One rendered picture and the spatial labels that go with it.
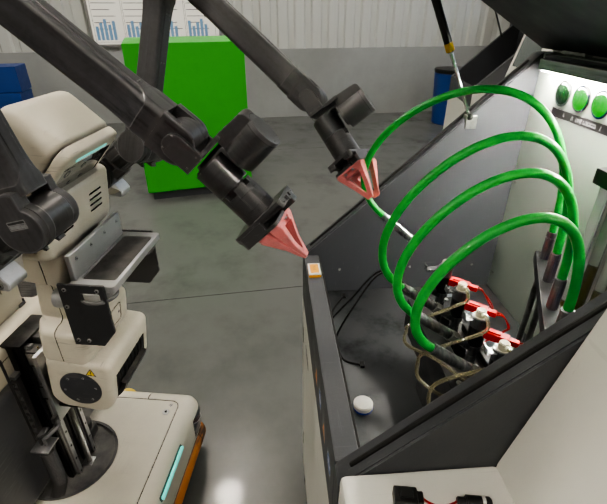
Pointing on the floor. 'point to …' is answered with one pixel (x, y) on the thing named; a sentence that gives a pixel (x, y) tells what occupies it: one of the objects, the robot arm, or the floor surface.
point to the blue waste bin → (441, 92)
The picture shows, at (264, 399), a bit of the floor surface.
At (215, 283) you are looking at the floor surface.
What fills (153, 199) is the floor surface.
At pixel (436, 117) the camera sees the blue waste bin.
